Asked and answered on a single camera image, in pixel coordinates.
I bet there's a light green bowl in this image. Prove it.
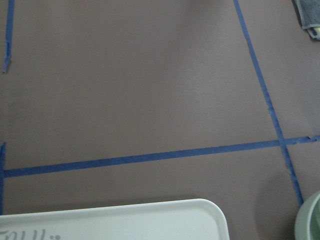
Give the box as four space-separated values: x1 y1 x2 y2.
294 191 320 240

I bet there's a white bear tray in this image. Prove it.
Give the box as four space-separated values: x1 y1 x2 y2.
0 199 230 240

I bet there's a grey folded cloth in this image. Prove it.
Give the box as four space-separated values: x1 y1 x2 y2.
294 0 320 41

